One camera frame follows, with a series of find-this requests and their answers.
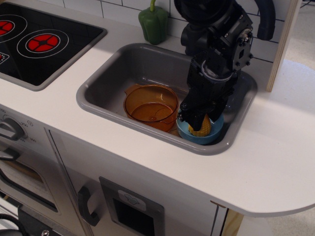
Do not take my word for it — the grey oven door handle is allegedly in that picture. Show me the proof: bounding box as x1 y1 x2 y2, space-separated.
0 148 20 161

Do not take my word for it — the wooden side panel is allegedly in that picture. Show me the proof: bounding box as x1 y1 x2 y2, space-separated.
266 0 302 92

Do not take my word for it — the grey oven knob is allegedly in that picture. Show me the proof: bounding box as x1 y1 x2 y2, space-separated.
0 118 25 141

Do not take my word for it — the yellow toy corn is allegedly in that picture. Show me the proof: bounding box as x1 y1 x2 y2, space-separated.
188 115 212 137

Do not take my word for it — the blue bowl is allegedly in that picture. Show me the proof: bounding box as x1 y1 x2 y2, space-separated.
176 115 224 145

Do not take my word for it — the green toy bell pepper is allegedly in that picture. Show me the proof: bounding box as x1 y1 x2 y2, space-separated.
138 0 168 45

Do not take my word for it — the grey sink basin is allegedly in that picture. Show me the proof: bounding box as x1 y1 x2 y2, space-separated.
76 43 257 155

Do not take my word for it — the oven door with window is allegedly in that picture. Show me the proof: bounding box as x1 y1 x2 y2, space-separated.
0 139 85 236

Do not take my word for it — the dark grey faucet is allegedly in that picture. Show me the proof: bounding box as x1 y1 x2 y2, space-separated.
181 0 276 56

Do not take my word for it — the black cabinet door handle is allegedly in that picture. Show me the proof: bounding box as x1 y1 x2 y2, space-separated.
77 186 99 227

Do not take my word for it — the grey dispenser panel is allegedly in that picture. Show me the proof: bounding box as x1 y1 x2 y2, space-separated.
99 177 165 236

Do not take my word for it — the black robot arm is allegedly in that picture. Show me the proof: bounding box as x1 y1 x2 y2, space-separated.
174 0 252 131

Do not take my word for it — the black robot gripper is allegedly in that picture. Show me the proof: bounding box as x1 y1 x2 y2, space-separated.
179 61 238 131

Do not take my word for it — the black toy stovetop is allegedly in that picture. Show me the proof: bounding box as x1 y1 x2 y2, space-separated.
0 1 107 91

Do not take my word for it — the orange transparent pot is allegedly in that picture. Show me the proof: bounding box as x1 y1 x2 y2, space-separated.
124 84 179 132

